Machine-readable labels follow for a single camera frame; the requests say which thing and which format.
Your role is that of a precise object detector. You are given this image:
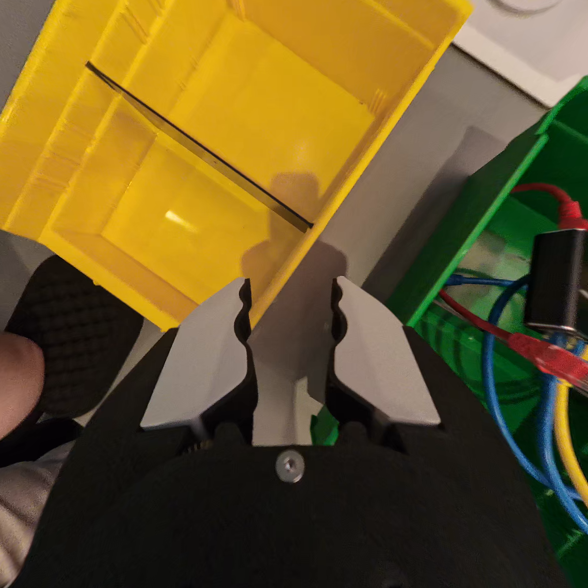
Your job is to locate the green plastic bin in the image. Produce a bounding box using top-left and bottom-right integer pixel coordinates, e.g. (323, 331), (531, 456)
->
(310, 76), (588, 584)

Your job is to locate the person's grey shirt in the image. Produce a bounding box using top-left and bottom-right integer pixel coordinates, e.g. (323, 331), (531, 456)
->
(0, 443), (70, 586)

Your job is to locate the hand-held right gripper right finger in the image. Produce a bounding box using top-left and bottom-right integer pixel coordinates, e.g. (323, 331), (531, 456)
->
(327, 276), (442, 427)

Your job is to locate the blue ethernet cable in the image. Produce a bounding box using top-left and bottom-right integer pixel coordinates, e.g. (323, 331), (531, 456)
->
(443, 273), (588, 536)

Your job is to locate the yellow plastic bin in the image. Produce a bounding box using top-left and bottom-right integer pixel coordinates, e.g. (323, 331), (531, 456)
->
(0, 0), (474, 331)

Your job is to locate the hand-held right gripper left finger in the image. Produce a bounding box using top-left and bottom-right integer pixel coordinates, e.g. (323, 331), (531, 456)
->
(139, 277), (258, 430)

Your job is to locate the yellow ethernet cable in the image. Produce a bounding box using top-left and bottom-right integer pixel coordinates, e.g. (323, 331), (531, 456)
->
(553, 345), (588, 503)

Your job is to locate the red ethernet cable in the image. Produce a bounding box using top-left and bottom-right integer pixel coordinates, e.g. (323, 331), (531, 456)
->
(439, 183), (588, 391)

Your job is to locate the black ethernet port box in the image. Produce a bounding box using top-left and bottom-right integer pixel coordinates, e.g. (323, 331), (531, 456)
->
(524, 229), (588, 336)

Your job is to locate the white flat tray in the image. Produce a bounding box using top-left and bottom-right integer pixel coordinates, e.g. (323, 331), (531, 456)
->
(452, 0), (588, 108)

